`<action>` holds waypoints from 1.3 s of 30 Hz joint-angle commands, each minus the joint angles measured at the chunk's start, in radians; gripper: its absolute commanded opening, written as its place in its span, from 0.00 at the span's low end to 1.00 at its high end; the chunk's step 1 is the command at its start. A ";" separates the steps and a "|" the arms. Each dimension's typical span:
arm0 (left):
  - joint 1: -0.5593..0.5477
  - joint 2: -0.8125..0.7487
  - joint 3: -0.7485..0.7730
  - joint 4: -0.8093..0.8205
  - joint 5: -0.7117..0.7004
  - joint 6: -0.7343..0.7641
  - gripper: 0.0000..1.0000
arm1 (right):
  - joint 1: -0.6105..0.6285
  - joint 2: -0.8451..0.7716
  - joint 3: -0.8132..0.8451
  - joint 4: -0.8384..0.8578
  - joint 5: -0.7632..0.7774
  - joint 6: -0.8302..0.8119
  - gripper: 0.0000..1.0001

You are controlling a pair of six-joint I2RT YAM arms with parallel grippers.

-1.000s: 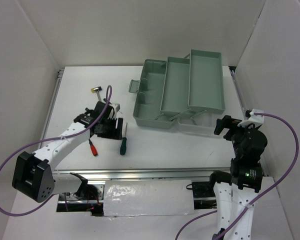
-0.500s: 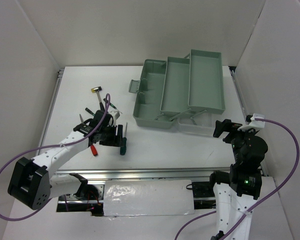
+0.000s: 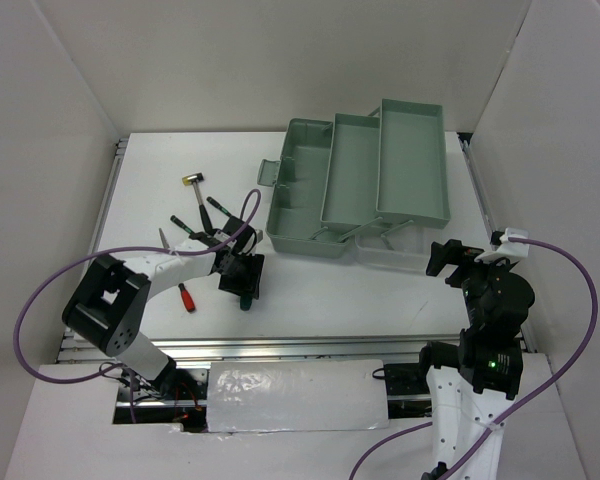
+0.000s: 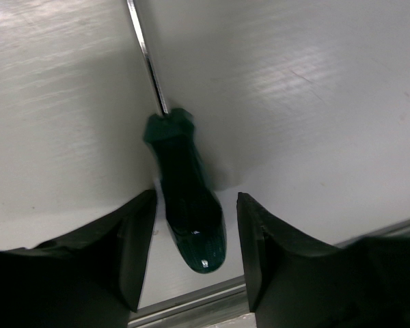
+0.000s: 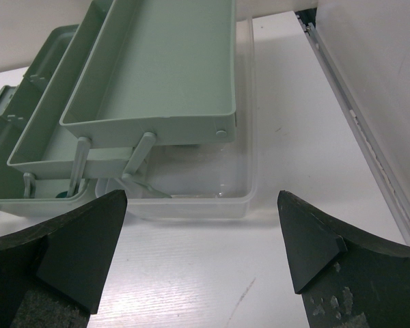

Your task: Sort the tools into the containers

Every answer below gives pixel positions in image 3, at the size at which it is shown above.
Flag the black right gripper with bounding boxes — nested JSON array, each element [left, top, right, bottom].
[[426, 236, 515, 325]]

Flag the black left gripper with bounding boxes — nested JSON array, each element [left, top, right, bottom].
[[217, 249, 264, 298]]

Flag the large green handled screwdriver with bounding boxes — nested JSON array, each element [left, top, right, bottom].
[[240, 295, 253, 311]]

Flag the red handled screwdriver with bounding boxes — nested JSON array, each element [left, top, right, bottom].
[[178, 283, 196, 313]]

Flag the black handled scissors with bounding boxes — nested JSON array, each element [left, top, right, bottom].
[[158, 228, 171, 250]]

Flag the small green precision screwdriver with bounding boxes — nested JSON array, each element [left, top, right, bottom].
[[206, 196, 233, 218]]

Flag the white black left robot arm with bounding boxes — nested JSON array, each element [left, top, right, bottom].
[[62, 216, 265, 399]]

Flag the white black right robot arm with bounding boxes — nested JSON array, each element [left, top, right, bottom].
[[415, 239, 535, 479]]

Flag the green cantilever toolbox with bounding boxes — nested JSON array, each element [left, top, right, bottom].
[[257, 99, 451, 258]]

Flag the white foil cover sheet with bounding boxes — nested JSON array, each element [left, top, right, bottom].
[[206, 359, 389, 433]]

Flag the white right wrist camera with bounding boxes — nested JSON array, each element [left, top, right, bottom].
[[475, 227, 529, 264]]

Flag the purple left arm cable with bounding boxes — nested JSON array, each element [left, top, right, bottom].
[[12, 188, 262, 424]]

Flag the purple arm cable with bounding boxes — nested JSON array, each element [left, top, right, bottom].
[[347, 238, 599, 480], [12, 188, 262, 424]]

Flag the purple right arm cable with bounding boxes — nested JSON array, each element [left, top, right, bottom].
[[347, 238, 599, 480]]

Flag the small hammer black handle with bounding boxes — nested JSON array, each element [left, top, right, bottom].
[[182, 172, 215, 235]]

